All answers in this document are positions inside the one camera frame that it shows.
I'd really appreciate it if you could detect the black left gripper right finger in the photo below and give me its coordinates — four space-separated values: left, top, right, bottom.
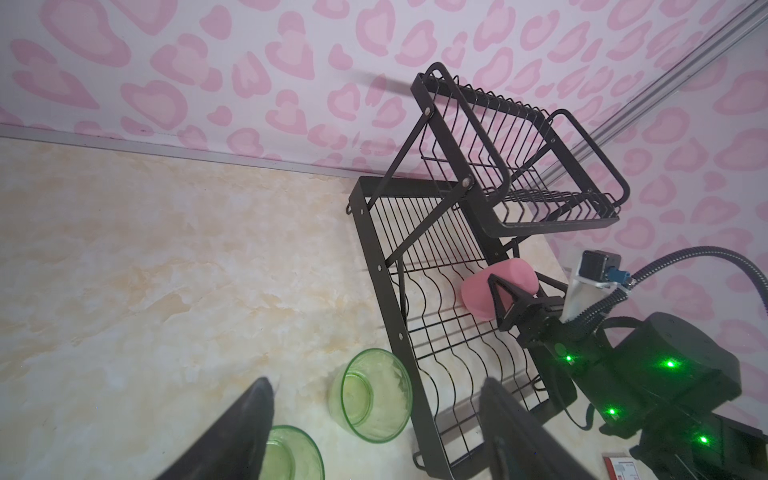
479 378 593 480

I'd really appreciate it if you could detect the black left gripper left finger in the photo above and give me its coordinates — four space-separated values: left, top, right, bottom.
159 377 274 479

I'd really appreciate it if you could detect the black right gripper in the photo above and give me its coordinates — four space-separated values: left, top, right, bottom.
487 271 568 348

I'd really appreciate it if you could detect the green cup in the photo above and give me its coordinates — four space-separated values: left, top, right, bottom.
259 425 325 480
327 348 413 444

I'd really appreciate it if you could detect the pink cup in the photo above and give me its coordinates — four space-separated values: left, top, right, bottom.
460 258 539 322

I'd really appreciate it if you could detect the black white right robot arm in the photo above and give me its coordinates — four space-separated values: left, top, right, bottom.
487 275 767 479

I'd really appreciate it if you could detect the red white card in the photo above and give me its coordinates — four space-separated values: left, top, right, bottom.
603 455 641 480

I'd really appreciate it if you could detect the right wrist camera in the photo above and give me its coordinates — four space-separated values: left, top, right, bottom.
560 250 631 323

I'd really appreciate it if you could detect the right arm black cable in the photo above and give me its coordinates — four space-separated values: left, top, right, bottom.
575 245 768 328

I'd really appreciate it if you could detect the black wire dish rack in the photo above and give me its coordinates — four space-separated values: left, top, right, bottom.
347 63 630 479

